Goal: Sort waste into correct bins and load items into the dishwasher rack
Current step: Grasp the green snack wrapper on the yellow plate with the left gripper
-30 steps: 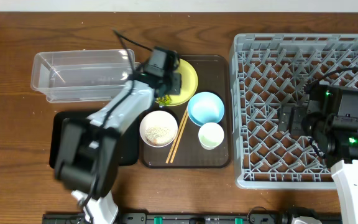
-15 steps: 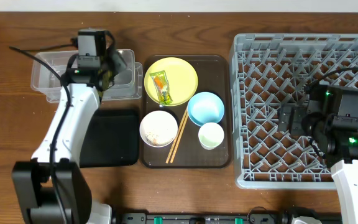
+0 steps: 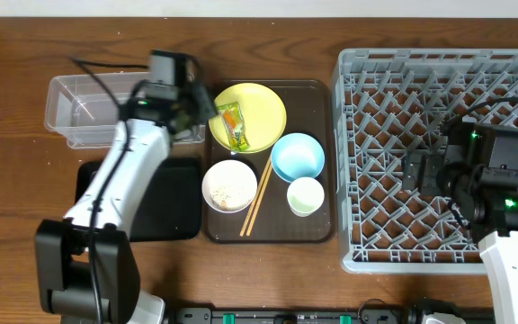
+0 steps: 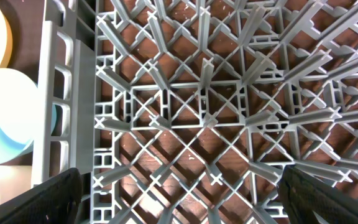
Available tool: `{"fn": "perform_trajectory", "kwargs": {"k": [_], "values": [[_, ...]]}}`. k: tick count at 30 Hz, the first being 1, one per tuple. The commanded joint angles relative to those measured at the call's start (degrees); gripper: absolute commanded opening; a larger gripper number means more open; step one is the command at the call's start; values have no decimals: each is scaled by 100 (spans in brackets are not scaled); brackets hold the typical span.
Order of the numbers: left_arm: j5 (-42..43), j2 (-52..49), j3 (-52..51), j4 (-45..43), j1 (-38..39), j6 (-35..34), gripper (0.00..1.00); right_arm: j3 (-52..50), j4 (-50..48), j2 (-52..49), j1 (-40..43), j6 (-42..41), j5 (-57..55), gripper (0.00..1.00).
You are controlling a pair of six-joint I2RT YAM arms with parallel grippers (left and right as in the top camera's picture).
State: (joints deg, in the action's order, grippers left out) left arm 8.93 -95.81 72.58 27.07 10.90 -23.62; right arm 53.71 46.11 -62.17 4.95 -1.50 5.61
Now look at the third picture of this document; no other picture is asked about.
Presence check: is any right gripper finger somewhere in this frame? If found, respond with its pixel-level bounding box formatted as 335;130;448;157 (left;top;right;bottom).
420;155;443;194
402;151;421;190

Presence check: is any green orange snack wrapper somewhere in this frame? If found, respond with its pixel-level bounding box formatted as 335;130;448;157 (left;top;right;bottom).
218;102;250;152

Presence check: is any yellow plate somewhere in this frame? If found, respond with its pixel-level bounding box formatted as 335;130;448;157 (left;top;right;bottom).
215;82;287;154

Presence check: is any white bowl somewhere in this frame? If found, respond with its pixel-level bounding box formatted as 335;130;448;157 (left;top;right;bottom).
201;159;258;213

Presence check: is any wooden chopstick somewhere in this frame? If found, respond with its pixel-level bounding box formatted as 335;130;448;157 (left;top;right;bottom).
239;156;272;238
245;161;273;238

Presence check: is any light blue bowl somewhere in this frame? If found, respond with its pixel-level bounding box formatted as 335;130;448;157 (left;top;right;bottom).
271;133;326;183

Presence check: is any white cup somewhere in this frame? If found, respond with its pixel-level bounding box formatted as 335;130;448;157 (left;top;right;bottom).
287;177;325;217

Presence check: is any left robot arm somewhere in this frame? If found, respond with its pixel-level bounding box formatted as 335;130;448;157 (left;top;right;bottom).
34;49;217;323

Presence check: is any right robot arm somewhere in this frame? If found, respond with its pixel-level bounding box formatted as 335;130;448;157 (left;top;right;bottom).
402;121;518;323

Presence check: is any grey dishwasher rack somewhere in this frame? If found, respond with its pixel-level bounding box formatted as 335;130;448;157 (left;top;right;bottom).
332;49;518;275

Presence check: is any brown serving tray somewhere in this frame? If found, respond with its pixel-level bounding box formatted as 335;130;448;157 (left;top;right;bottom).
202;79;337;244

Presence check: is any clear plastic bin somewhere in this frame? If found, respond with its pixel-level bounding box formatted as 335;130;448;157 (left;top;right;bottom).
45;72;206;149

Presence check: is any black plastic tray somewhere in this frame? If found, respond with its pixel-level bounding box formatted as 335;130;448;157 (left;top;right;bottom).
73;157;203;242

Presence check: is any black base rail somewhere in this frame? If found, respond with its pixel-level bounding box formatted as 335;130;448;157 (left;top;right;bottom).
163;308;423;324

